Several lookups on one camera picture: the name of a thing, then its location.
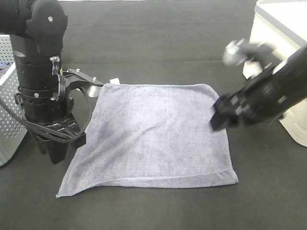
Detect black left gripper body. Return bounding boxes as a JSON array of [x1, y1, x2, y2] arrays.
[[33, 115, 86, 155]]

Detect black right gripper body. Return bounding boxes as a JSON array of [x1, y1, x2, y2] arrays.
[[213, 92, 247, 125]]

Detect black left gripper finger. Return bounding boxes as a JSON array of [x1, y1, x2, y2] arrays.
[[47, 141, 69, 164]]

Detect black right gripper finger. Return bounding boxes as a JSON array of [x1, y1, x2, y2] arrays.
[[210, 112, 237, 131]]

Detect grey-blue microfibre towel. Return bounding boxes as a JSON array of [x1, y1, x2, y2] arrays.
[[57, 83, 238, 198]]

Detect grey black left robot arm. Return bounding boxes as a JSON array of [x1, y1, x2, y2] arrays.
[[0, 0, 88, 164]]

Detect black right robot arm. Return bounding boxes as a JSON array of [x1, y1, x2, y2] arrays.
[[210, 46, 307, 131]]

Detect grey perforated laundry basket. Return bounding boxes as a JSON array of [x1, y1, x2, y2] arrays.
[[0, 34, 28, 168]]

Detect towels inside basket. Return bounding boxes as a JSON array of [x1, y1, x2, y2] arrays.
[[0, 62, 11, 76]]

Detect white storage box grey lid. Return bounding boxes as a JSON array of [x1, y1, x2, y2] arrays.
[[249, 0, 307, 146]]

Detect black table cloth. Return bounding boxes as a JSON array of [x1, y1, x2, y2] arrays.
[[0, 0, 307, 230]]

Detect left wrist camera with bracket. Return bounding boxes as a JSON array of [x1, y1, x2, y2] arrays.
[[63, 69, 104, 98]]

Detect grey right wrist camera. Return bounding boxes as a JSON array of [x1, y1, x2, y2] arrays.
[[222, 39, 280, 69]]

